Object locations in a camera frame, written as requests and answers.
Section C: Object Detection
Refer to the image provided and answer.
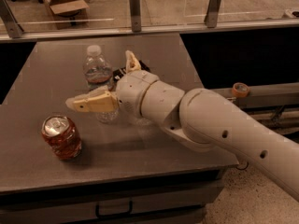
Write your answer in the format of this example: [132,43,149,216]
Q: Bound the clear plastic water bottle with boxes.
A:
[82,44,120,124]

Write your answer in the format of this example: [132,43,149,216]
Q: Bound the right metal fence post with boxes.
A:
[204,0,221,28]

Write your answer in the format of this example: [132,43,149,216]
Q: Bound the black drawer handle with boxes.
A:
[94,201,133,219]

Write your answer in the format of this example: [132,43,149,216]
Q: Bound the metal fence post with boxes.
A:
[129,0,141,33]
[0,0,23,38]
[204,0,221,28]

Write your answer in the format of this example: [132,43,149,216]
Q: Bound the red soda can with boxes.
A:
[41,115,82,161]

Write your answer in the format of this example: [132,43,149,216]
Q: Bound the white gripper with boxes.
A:
[65,50,159,118]

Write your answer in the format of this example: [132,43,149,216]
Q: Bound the grey table drawer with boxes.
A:
[0,180,223,224]

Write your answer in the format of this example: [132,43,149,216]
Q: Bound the black snack bar wrapper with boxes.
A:
[113,61,150,82]

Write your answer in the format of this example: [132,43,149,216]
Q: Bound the orange tape roll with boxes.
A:
[232,82,249,98]

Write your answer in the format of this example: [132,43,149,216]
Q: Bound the grey metal side rail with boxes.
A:
[213,82,299,109]

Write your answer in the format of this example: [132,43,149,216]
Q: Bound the left metal fence post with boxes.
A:
[0,0,23,38]

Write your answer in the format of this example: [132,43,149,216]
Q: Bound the brown cardboard box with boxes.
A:
[43,0,89,29]

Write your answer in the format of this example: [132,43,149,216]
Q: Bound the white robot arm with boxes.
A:
[65,50,299,201]

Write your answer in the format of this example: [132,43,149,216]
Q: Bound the middle metal fence post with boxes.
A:
[129,0,141,33]

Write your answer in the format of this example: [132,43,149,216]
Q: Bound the black floor cable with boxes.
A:
[235,161,250,172]

